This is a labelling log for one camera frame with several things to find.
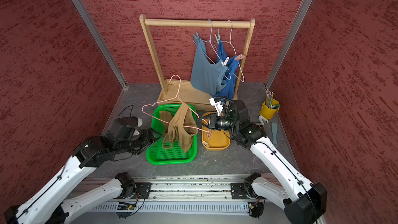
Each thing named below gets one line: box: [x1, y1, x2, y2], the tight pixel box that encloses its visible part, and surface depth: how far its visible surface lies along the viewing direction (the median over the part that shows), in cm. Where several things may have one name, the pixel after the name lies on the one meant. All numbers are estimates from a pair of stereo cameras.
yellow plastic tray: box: [201, 112, 231, 150], surface depth 91 cm
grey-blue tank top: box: [190, 35, 229, 95], surface depth 91 cm
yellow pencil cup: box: [260, 91, 281, 120], surface depth 98 cm
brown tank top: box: [159, 101, 198, 153], surface depth 74 cm
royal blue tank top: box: [210, 39, 239, 100], surface depth 86 cm
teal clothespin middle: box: [214, 29, 221, 45], surface depth 87 cm
